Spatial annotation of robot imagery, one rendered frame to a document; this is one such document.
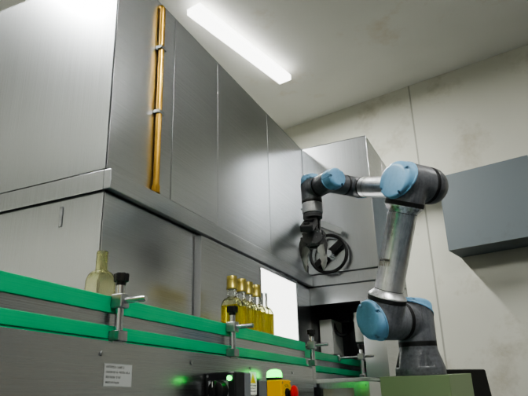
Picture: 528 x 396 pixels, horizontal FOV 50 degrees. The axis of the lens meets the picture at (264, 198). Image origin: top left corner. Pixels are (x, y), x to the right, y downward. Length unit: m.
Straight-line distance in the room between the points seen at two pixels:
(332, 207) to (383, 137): 2.49
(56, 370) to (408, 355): 1.13
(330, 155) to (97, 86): 1.68
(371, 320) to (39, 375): 1.03
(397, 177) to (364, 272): 1.29
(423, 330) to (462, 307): 3.02
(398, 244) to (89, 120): 0.99
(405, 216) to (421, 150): 3.59
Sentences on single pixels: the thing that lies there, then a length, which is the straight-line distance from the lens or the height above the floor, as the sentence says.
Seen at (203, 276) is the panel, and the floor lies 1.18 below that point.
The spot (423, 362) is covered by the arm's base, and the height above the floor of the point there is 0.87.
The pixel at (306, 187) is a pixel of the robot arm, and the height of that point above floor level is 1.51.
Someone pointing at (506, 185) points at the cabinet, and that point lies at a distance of 4.62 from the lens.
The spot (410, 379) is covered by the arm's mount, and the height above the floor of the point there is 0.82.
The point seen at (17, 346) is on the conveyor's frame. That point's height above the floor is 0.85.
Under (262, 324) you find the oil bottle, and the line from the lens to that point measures 1.98.
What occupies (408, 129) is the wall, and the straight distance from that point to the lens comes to 5.40.
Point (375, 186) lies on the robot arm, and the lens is 1.98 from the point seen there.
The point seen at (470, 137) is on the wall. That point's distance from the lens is 5.17.
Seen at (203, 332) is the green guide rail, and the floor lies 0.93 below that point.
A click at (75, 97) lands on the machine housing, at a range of 1.85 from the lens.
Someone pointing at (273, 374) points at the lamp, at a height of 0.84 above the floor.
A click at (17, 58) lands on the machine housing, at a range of 2.14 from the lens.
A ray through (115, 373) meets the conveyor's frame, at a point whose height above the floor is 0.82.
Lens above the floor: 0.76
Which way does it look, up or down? 20 degrees up
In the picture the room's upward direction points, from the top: 2 degrees counter-clockwise
